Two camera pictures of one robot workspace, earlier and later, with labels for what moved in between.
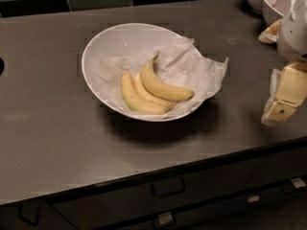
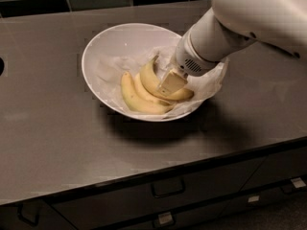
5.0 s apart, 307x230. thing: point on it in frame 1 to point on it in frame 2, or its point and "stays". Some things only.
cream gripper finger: x=291 y=93 to x=189 y=61
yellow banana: x=155 y=84 stays
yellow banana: x=138 y=103 stays
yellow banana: x=148 y=94 stays
